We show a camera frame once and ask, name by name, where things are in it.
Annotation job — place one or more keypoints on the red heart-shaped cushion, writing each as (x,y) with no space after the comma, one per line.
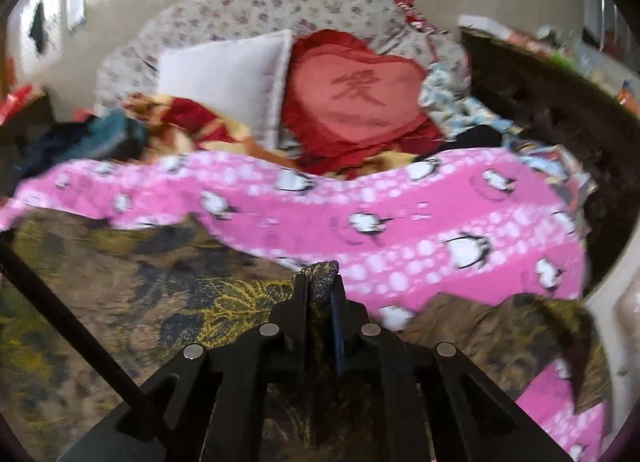
(355,91)

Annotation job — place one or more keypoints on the brown patterned cloth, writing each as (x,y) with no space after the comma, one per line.
(150,267)

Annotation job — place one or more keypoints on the pink penguin print blanket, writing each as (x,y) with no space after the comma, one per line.
(400,202)

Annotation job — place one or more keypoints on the dark carved wooden cabinet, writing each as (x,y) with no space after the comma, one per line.
(550,101)

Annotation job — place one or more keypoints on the dark wooden side table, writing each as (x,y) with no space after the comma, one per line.
(30,126)

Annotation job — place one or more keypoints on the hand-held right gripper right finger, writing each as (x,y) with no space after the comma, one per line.
(339,337)

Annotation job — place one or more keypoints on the white curved furniture edge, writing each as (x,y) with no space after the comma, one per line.
(615,307)

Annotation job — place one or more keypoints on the light blue printed cloth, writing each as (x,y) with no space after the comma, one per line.
(450,101)

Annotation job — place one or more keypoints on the black cloth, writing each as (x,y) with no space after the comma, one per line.
(475,137)

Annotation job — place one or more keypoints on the white pillow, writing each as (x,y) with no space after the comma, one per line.
(225,76)

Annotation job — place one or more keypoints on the dark hanging cloth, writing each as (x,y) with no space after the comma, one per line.
(37,26)

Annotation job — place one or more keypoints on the red shiny packet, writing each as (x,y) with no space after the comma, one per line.
(412,9)

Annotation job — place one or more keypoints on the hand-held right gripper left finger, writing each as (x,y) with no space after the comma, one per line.
(300,312)

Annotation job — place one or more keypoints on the clutter of small colourful things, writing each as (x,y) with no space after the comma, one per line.
(550,49)

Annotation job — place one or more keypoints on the red and yellow blanket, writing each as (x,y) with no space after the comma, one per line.
(200,121)

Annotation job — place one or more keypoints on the teal and dark clothes pile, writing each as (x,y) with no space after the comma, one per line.
(100,136)

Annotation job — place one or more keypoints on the floral padded headboard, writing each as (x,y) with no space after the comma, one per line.
(250,6)

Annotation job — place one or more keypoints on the red bag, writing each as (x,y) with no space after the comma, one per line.
(17,99)

